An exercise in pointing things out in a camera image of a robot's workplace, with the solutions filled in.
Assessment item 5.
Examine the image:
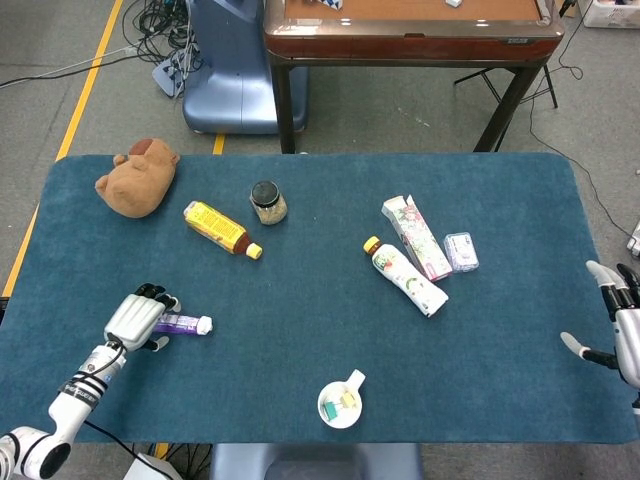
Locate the brown mahjong table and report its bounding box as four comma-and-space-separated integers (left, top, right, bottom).
263, 0, 566, 154

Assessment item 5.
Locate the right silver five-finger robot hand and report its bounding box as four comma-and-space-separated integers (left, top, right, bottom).
559, 259, 640, 391

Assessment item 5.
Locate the blue robot chassis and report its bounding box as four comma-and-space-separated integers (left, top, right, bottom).
209, 442, 425, 480

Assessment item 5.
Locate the white drink bottle yellow cap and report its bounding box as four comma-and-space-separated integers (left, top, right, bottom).
362, 235, 450, 319

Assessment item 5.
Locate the white floor cable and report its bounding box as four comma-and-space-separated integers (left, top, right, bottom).
0, 45, 139, 90

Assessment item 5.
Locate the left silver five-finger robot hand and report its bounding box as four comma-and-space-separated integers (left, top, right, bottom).
103, 283, 181, 353

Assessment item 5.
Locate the blue felt table mat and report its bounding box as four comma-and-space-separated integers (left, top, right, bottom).
0, 152, 617, 446

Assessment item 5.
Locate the yellow label tea bottle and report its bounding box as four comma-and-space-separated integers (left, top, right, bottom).
183, 200, 264, 261

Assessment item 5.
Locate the floral print carton box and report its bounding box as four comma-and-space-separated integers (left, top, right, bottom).
381, 194, 454, 283

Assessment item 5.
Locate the purple white toothpaste tube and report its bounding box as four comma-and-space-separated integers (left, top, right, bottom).
152, 312, 215, 337

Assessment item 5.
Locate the white storage box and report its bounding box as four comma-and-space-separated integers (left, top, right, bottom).
582, 0, 640, 29

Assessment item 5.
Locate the brown plush toy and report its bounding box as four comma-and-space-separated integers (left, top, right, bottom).
94, 137, 181, 220

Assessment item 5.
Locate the black cable bundle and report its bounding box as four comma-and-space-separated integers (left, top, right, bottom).
122, 0, 201, 66

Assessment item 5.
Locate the glass jar black lid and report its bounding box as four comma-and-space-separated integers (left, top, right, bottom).
249, 180, 289, 226

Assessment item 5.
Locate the white flat box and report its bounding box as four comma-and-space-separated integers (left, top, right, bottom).
122, 452, 182, 480

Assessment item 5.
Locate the small purple white tissue pack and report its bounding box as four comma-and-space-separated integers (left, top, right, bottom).
443, 231, 480, 274

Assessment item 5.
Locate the grey power strip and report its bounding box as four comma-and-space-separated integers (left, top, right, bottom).
151, 49, 201, 99

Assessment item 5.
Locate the white cup with handle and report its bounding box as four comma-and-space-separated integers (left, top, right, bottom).
316, 368, 367, 430

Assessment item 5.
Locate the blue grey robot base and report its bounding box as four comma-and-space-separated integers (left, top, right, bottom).
182, 0, 309, 135

